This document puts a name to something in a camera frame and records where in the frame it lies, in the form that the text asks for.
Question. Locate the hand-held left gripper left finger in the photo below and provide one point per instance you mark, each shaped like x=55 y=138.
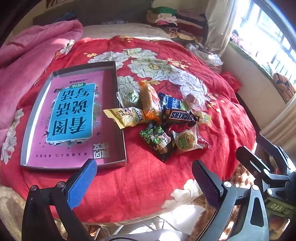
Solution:
x=83 y=183

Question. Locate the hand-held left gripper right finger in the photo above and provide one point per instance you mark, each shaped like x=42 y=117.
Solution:
x=207 y=185

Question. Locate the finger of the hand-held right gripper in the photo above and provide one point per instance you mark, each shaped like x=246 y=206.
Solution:
x=271 y=148
x=252 y=161

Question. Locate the round pastry clear wrapper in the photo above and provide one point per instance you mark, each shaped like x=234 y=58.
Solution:
x=187 y=140

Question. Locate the metal tray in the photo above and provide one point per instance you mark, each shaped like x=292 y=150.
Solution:
x=41 y=150

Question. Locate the dark green pea packet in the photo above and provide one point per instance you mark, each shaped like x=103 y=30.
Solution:
x=155 y=141

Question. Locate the brown chocolate bar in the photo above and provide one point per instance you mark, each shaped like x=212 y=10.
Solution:
x=180 y=115

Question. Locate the yellow peanut packet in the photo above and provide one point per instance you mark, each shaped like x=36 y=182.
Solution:
x=127 y=117

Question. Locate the clear pastry packet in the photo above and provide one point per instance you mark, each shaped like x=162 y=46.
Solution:
x=192 y=99

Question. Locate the blue snack packet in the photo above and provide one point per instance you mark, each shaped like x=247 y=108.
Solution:
x=171 y=102

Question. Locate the clear green candy packet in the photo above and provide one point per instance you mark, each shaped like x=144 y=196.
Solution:
x=130 y=97

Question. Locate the orange bread packet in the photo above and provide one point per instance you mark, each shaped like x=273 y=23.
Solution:
x=150 y=102

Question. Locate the brown patterned plush blanket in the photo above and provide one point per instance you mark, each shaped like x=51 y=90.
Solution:
x=242 y=178

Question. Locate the red floral quilt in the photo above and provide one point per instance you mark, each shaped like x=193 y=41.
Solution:
x=161 y=176

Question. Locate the orange patterned cushion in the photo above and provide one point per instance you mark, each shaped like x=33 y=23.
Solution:
x=283 y=85

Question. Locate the red bag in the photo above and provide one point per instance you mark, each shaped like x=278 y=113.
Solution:
x=231 y=80

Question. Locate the white crumpled cloth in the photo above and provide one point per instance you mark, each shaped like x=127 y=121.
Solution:
x=208 y=55

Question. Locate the window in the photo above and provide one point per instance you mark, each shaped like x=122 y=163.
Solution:
x=266 y=34

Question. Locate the cream curtain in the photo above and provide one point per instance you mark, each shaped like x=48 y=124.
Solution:
x=219 y=23

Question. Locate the pink plush blanket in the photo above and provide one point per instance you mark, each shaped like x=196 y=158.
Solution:
x=27 y=58

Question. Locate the pile of folded clothes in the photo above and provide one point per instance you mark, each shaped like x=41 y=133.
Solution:
x=180 y=23

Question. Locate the beige bed sheet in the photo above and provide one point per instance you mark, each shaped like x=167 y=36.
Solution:
x=127 y=30

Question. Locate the grey headboard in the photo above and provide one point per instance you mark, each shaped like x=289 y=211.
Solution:
x=104 y=14

